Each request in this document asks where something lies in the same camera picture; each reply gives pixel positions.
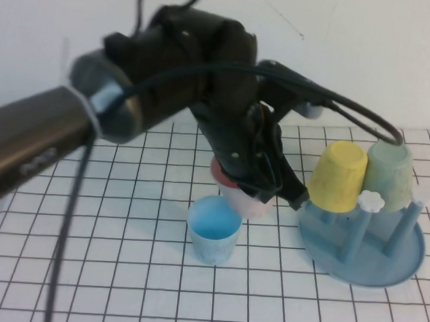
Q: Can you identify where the black cable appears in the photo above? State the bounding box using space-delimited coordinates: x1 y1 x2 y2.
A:
133 0 203 35
42 47 407 322

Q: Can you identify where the blue cup stand with pegs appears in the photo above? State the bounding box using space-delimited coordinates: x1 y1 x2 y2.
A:
294 178 430 291

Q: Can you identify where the green plastic cup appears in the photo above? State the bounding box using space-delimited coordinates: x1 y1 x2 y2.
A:
359 139 416 214

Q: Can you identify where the white black-grid tablecloth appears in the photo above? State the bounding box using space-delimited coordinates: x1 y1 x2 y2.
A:
0 103 430 322

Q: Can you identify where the blue marbled plastic cup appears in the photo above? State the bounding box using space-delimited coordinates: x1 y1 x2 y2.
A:
184 194 245 267

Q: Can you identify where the white cable tie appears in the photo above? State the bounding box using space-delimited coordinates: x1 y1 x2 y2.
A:
58 82 106 138

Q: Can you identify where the yellow plastic cup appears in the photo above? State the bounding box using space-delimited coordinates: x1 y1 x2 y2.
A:
305 138 370 215

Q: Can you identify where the pink marbled plastic cup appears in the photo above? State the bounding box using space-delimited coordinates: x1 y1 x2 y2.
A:
206 156 276 221

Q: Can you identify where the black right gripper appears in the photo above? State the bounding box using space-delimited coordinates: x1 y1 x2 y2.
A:
192 93 316 212

